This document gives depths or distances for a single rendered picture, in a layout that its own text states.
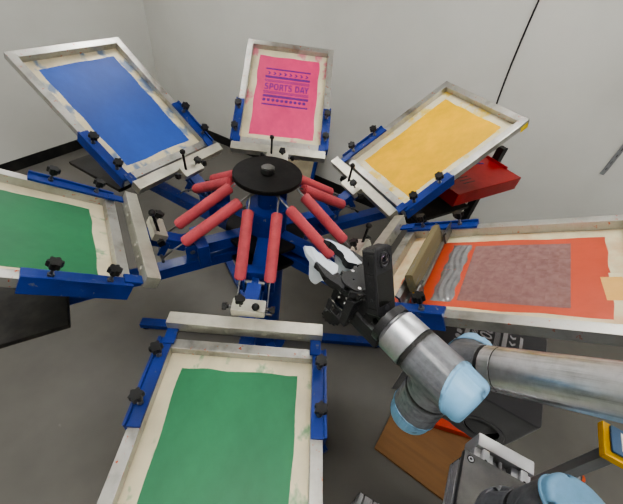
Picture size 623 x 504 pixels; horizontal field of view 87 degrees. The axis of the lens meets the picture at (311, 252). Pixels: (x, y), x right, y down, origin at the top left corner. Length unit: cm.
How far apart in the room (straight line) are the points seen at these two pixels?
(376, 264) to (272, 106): 195
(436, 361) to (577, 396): 18
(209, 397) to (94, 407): 129
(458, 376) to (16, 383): 253
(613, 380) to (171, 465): 105
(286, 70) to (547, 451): 293
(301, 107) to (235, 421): 187
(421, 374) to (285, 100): 210
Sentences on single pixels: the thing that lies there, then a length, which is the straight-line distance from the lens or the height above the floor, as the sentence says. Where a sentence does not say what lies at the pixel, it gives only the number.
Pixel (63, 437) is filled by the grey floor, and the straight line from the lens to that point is 244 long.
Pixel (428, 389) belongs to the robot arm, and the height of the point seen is 166.
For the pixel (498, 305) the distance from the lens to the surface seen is 118.
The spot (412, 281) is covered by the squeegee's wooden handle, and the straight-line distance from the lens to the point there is 120.
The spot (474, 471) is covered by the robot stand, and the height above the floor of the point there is 126.
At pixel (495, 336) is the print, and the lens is 166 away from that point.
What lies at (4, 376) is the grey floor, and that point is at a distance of 279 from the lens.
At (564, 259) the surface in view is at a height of 143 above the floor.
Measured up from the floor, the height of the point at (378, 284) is 172.
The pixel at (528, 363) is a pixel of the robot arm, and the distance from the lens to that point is 60.
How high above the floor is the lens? 209
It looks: 43 degrees down
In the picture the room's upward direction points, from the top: 9 degrees clockwise
